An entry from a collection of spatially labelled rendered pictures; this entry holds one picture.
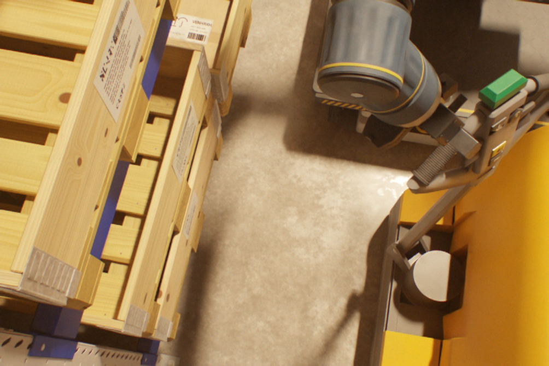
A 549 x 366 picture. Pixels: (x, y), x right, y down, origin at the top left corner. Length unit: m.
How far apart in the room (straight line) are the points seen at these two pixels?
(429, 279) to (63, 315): 1.21
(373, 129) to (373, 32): 0.24
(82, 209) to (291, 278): 1.44
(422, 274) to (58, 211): 1.33
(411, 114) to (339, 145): 1.74
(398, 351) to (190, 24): 1.42
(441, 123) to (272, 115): 1.75
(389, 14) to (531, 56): 1.85
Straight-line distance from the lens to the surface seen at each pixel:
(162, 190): 1.49
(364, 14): 0.72
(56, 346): 1.28
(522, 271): 1.69
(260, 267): 2.38
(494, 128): 1.16
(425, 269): 2.00
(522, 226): 1.73
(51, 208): 0.95
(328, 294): 2.37
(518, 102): 1.17
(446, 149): 1.13
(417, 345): 2.04
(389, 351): 2.06
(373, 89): 0.71
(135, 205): 1.70
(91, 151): 1.05
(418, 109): 0.83
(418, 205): 2.16
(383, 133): 0.90
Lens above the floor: 2.34
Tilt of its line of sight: 71 degrees down
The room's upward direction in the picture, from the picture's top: straight up
